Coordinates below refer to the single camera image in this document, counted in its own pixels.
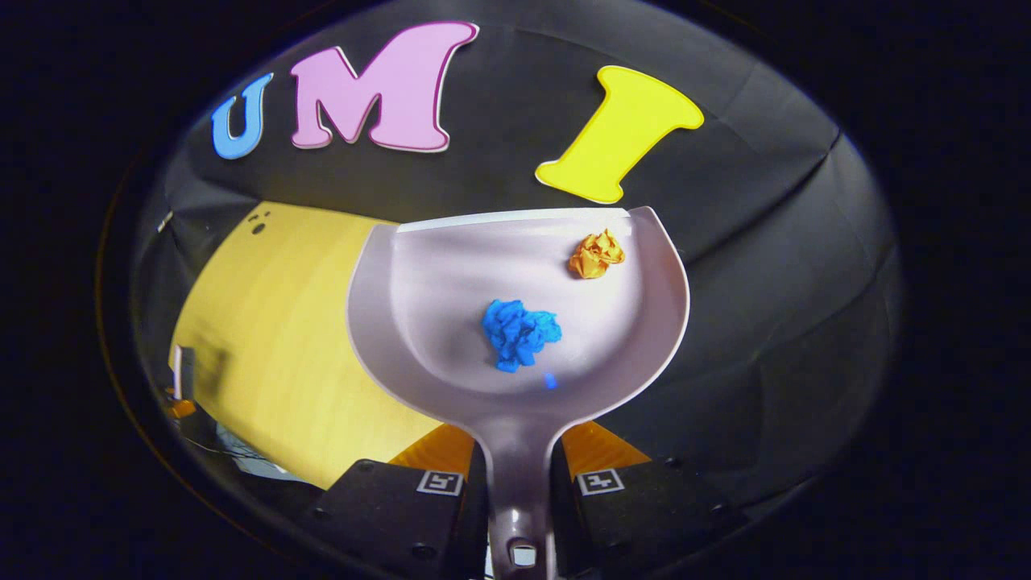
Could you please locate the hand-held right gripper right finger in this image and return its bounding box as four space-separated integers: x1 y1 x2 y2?
550 420 734 578

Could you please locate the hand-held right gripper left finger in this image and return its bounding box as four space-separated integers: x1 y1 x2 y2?
310 423 492 580

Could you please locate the blue paper ball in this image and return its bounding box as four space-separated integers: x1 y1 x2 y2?
482 299 563 374

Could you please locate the light pink plastic dustpan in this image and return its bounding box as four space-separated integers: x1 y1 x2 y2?
346 206 691 580

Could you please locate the orange paper ball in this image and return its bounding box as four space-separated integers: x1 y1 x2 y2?
569 228 627 280

